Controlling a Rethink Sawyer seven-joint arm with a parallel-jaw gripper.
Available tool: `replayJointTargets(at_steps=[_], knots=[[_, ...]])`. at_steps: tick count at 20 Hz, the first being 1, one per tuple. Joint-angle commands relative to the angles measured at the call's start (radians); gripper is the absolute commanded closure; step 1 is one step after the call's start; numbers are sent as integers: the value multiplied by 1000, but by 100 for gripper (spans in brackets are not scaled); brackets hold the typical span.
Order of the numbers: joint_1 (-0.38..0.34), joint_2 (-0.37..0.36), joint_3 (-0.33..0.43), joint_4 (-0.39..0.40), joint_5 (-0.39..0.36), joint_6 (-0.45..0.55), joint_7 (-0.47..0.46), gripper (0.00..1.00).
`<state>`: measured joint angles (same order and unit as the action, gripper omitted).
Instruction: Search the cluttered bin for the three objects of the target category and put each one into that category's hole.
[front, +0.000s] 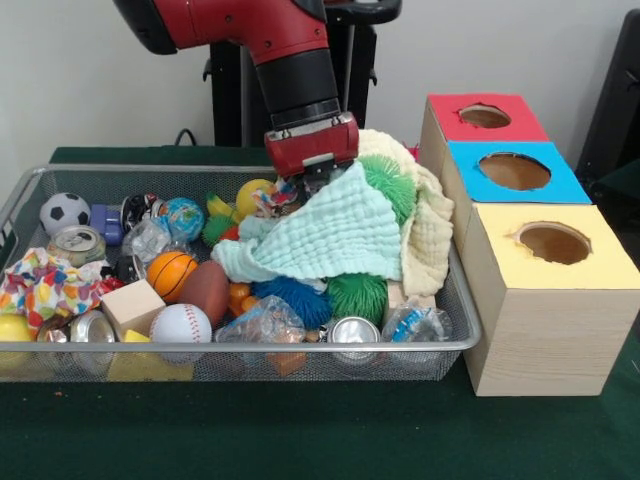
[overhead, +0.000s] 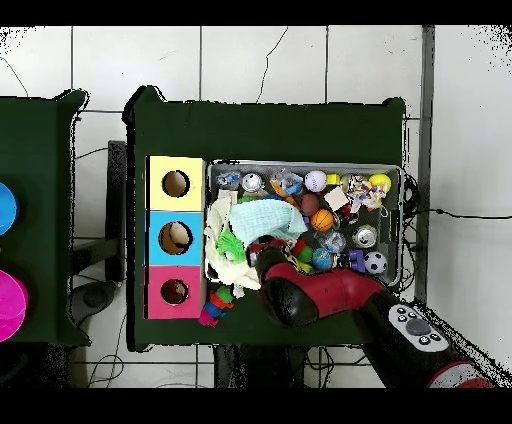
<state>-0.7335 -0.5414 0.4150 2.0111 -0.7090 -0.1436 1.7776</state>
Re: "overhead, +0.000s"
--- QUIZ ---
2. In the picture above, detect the colourful knotted cloth ball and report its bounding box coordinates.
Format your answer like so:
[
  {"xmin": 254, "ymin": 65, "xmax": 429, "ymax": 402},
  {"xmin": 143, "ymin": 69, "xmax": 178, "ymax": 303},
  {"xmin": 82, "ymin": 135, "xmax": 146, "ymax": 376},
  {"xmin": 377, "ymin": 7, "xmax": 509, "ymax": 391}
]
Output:
[{"xmin": 345, "ymin": 174, "xmax": 391, "ymax": 211}]

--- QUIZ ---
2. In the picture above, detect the pink bowl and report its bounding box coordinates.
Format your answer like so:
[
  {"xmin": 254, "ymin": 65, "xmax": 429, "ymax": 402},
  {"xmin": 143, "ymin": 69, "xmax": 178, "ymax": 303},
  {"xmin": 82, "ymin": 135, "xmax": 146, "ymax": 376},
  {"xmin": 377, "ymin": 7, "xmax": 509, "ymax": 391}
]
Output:
[{"xmin": 0, "ymin": 269, "xmax": 29, "ymax": 343}]

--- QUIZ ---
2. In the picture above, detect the dark green table cloth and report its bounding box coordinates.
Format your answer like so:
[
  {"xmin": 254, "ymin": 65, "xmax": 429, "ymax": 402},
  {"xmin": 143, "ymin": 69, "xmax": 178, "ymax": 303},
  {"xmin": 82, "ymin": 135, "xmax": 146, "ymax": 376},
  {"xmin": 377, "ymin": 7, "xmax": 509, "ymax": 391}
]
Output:
[{"xmin": 121, "ymin": 85, "xmax": 409, "ymax": 353}]

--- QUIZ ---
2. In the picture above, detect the blue bowl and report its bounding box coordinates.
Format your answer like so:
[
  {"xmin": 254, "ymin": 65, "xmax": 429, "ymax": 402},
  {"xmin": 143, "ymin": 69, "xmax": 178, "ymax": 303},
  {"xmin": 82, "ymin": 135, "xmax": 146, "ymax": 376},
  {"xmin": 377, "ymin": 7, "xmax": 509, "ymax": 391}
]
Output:
[{"xmin": 0, "ymin": 181, "xmax": 20, "ymax": 237}]

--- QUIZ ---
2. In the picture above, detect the dark green side table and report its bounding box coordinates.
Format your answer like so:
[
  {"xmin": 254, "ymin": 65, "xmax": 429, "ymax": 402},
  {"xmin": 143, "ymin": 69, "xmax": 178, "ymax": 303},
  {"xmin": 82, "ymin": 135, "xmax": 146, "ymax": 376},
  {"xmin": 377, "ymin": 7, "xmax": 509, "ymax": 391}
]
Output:
[{"xmin": 0, "ymin": 89, "xmax": 91, "ymax": 347}]

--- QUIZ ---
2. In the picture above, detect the green spiky ball with eyes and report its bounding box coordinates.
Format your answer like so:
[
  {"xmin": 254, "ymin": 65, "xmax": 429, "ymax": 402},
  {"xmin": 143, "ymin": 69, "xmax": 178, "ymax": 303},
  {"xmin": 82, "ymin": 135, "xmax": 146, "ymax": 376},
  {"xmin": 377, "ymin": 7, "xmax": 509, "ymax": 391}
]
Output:
[{"xmin": 215, "ymin": 228, "xmax": 247, "ymax": 263}]

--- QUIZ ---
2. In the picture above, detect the light blue waffle cloth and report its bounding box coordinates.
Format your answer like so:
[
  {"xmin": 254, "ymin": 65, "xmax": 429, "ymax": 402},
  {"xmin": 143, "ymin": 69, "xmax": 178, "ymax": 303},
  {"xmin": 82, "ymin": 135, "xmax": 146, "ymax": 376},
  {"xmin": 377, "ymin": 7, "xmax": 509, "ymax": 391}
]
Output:
[{"xmin": 228, "ymin": 198, "xmax": 309, "ymax": 246}]

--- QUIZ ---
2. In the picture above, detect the black and white soccer ball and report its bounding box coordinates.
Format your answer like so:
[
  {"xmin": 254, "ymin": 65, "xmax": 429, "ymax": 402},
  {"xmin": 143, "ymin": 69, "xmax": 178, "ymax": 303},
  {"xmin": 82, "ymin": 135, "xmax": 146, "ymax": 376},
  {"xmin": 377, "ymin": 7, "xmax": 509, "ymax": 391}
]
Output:
[{"xmin": 363, "ymin": 250, "xmax": 388, "ymax": 275}]

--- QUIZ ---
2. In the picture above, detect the plain yellow ball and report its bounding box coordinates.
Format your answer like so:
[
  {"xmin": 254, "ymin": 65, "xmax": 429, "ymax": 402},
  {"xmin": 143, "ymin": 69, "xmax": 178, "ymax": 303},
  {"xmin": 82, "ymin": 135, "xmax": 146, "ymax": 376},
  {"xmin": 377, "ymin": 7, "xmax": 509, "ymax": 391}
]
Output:
[{"xmin": 367, "ymin": 172, "xmax": 392, "ymax": 193}]

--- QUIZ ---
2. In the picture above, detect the multicolour fuzzy caterpillar toy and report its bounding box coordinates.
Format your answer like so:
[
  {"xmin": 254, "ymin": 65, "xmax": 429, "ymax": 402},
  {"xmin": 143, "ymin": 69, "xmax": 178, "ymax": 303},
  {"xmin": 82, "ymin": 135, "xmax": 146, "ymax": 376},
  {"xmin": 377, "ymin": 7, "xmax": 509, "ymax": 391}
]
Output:
[{"xmin": 197, "ymin": 284, "xmax": 236, "ymax": 328}]

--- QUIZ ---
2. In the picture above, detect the blue globe ball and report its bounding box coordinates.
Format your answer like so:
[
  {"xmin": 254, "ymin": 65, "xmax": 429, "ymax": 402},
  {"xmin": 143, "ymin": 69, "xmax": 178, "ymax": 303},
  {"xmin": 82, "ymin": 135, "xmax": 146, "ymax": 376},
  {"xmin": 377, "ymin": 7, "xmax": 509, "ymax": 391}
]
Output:
[{"xmin": 311, "ymin": 247, "xmax": 334, "ymax": 271}]

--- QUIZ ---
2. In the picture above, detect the cream waffle cloth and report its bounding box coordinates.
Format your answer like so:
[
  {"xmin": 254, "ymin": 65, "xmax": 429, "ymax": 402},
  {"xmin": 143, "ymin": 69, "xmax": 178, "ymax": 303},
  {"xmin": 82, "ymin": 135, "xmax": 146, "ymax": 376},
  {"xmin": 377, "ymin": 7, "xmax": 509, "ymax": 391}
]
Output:
[{"xmin": 203, "ymin": 195, "xmax": 263, "ymax": 291}]

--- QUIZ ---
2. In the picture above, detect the black chair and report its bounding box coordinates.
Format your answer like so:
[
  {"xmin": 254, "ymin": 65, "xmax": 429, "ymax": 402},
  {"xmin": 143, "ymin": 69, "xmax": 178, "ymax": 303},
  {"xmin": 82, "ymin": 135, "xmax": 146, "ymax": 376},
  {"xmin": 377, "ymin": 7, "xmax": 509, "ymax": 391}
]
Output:
[{"xmin": 104, "ymin": 139, "xmax": 128, "ymax": 283}]

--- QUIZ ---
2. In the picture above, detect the shallow clear mesh bin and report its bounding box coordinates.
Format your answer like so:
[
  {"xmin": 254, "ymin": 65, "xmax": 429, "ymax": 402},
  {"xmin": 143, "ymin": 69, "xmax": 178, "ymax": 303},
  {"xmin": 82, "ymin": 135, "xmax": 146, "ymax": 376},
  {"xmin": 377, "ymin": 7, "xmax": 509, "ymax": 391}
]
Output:
[{"xmin": 204, "ymin": 158, "xmax": 404, "ymax": 288}]

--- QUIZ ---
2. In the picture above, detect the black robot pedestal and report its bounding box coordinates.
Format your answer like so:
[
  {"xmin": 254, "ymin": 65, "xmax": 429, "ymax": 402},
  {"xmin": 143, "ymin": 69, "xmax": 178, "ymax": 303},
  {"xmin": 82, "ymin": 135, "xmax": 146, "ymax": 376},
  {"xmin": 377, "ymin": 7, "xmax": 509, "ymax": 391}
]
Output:
[{"xmin": 213, "ymin": 344, "xmax": 307, "ymax": 388}]

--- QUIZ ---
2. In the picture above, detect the white baseball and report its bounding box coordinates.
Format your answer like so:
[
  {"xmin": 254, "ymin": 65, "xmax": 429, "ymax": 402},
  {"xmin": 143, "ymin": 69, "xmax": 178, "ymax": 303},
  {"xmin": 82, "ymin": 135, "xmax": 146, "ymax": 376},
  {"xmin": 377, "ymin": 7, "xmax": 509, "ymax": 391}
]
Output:
[{"xmin": 304, "ymin": 170, "xmax": 328, "ymax": 193}]

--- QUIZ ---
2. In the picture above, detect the brown toy football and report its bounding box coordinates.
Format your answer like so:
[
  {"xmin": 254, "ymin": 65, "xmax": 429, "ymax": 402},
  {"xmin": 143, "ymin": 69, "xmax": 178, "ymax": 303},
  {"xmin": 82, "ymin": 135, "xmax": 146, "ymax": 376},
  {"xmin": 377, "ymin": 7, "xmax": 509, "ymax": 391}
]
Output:
[{"xmin": 299, "ymin": 192, "xmax": 320, "ymax": 217}]

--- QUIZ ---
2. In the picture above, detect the crushed soda can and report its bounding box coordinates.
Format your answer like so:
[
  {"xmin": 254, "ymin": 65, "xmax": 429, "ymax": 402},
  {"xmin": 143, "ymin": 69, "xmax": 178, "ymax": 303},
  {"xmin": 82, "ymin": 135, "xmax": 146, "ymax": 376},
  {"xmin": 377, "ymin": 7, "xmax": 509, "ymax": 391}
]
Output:
[
  {"xmin": 240, "ymin": 172, "xmax": 265, "ymax": 193},
  {"xmin": 353, "ymin": 224, "xmax": 379, "ymax": 249}
]

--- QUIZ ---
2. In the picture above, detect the orange toy basketball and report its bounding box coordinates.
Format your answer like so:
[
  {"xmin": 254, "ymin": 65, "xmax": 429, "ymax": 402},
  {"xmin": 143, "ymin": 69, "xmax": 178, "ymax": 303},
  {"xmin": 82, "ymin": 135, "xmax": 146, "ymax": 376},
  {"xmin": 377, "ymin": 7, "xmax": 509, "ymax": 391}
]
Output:
[{"xmin": 310, "ymin": 208, "xmax": 335, "ymax": 232}]

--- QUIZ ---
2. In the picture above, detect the black cable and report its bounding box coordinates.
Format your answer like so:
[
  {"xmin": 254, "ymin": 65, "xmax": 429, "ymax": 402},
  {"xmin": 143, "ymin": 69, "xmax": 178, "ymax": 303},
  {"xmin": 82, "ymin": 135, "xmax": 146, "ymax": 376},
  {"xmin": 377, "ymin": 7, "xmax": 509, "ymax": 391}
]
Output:
[{"xmin": 403, "ymin": 207, "xmax": 512, "ymax": 220}]

